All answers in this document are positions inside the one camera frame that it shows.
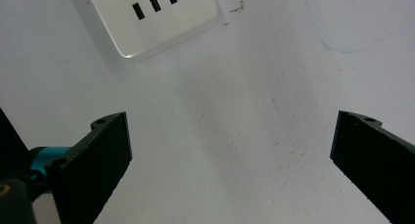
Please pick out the black and teal device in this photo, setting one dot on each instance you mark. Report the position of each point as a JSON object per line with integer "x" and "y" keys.
{"x": 49, "y": 155}

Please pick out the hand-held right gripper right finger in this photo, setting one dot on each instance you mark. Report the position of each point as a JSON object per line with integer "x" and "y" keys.
{"x": 375, "y": 158}

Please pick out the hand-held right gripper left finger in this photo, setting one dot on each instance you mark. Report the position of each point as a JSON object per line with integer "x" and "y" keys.
{"x": 94, "y": 165}

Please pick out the white power strip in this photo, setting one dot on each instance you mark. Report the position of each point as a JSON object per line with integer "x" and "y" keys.
{"x": 156, "y": 25}

